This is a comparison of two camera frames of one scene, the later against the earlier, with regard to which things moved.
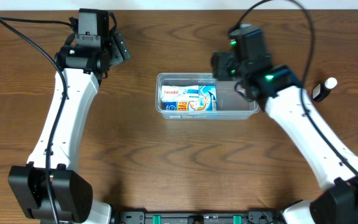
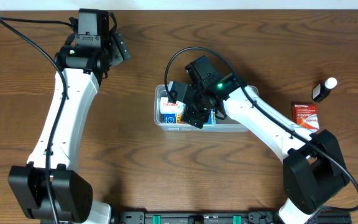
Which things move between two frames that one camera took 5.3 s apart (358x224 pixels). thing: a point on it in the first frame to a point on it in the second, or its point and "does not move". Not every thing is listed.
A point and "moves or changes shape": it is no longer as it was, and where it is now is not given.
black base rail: (197, 217) does not move
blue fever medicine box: (207, 101) moves or changes shape
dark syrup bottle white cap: (322, 90) does not move
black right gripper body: (228, 65) to (199, 111)
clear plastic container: (165, 79) moves or changes shape
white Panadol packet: (179, 93) moves or changes shape
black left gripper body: (119, 47) does not move
